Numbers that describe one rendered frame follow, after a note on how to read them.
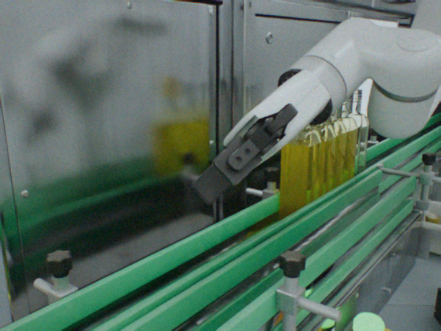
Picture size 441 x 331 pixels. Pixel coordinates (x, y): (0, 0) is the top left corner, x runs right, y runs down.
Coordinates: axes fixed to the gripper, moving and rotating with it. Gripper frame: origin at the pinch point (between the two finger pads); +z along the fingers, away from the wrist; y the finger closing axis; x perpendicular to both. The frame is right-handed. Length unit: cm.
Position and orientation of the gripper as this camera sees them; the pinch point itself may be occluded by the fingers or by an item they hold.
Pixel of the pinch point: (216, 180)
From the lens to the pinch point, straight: 46.2
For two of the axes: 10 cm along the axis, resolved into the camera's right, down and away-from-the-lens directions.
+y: 2.8, -2.7, -9.2
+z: -6.7, 6.3, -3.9
